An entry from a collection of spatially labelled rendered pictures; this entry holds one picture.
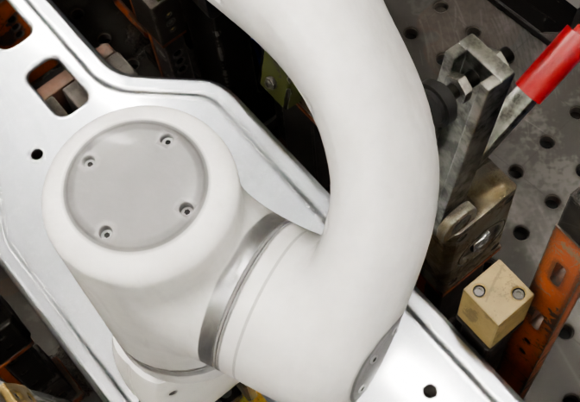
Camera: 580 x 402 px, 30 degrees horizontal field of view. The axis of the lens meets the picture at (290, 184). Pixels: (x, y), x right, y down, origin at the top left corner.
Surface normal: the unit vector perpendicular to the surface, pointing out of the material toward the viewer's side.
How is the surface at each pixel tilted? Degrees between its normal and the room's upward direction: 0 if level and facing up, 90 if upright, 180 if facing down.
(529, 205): 0
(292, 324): 33
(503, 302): 0
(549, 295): 90
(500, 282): 0
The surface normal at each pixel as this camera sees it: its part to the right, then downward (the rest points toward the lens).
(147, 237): -0.03, -0.35
